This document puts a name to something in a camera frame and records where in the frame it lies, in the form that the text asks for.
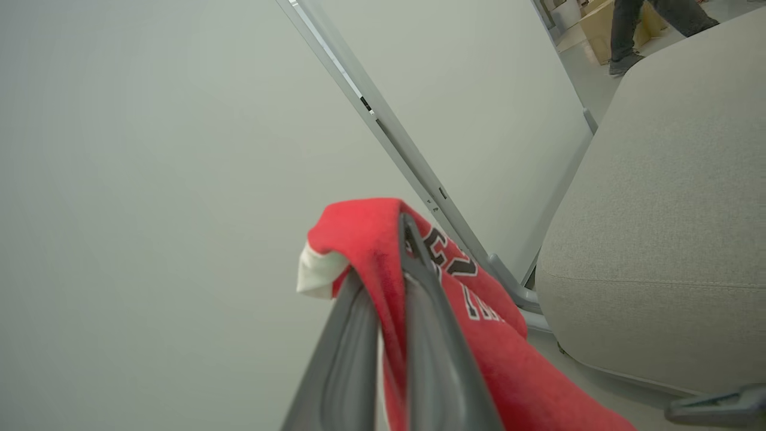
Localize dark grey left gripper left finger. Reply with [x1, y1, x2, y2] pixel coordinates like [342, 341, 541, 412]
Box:
[280, 268, 380, 431]

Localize cardboard box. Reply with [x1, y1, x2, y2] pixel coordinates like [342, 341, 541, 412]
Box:
[577, 0, 670, 65]

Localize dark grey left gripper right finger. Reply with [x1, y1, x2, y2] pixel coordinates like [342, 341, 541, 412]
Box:
[399, 213, 504, 431]

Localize red basketball jersey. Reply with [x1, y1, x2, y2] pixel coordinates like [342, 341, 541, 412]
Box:
[296, 198, 638, 431]

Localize grey partition frame with foot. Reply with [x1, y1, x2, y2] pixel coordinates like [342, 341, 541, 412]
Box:
[276, 0, 551, 333]

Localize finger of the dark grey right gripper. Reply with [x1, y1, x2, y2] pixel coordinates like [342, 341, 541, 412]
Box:
[664, 383, 766, 428]

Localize person in dark trousers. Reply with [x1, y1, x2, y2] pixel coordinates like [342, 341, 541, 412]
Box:
[609, 0, 721, 77]

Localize grey fabric sofa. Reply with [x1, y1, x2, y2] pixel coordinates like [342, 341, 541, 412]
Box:
[534, 6, 766, 396]

